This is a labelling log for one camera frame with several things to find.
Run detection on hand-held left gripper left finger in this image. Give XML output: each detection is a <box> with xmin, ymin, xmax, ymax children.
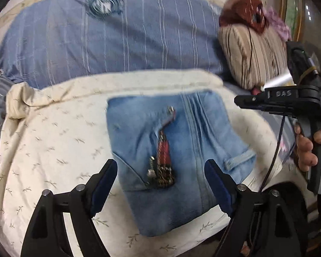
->
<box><xmin>21</xmin><ymin>159</ymin><xmax>118</xmax><ymax>257</ymax></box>

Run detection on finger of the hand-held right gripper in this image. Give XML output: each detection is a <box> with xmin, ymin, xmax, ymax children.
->
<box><xmin>234</xmin><ymin>91</ymin><xmax>269</xmax><ymax>111</ymax></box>

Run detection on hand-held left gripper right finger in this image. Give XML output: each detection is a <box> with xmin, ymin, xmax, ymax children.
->
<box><xmin>204</xmin><ymin>159</ymin><xmax>309</xmax><ymax>257</ymax></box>

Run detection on blue denim pants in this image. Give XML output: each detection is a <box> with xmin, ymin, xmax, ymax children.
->
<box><xmin>106</xmin><ymin>90</ymin><xmax>257</xmax><ymax>237</ymax></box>

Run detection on person's right hand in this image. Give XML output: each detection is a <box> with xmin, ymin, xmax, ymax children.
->
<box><xmin>294</xmin><ymin>123</ymin><xmax>321</xmax><ymax>172</ymax></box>

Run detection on striped beige pillow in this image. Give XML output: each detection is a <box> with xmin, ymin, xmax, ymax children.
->
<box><xmin>219</xmin><ymin>24</ymin><xmax>295</xmax><ymax>90</ymax></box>

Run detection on cream leaf print blanket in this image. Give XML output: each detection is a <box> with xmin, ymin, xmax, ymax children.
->
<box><xmin>0</xmin><ymin>70</ymin><xmax>305</xmax><ymax>257</ymax></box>

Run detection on purple floral cloth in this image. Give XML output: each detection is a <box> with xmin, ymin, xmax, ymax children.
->
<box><xmin>262</xmin><ymin>4</ymin><xmax>292</xmax><ymax>42</ymax></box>

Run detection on gold framed glass panel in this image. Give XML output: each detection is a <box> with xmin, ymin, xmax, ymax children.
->
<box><xmin>279</xmin><ymin>0</ymin><xmax>321</xmax><ymax>86</ymax></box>

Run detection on red-brown plastic bag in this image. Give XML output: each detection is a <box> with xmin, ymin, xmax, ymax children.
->
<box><xmin>219</xmin><ymin>0</ymin><xmax>269</xmax><ymax>34</ymax></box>

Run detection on blue plaid pillow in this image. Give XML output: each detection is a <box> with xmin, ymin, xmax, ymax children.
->
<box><xmin>0</xmin><ymin>0</ymin><xmax>225</xmax><ymax>90</ymax></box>

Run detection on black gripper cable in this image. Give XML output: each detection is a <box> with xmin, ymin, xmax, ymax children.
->
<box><xmin>258</xmin><ymin>114</ymin><xmax>286</xmax><ymax>193</ymax></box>

